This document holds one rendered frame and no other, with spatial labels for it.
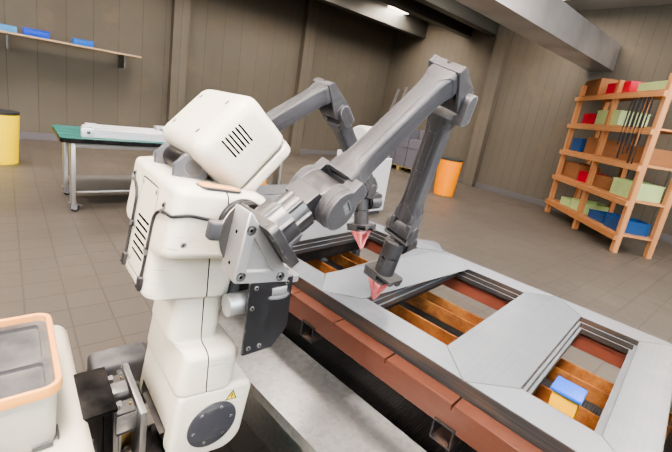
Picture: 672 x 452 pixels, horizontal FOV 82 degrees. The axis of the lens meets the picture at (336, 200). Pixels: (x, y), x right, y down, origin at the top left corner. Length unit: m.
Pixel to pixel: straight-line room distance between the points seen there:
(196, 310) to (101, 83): 7.94
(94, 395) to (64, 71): 7.85
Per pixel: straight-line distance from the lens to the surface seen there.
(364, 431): 1.05
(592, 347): 1.55
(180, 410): 0.89
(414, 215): 1.02
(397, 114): 0.74
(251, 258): 0.61
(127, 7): 8.77
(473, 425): 0.95
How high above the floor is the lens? 1.40
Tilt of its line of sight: 14 degrees down
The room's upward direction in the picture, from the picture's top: 9 degrees clockwise
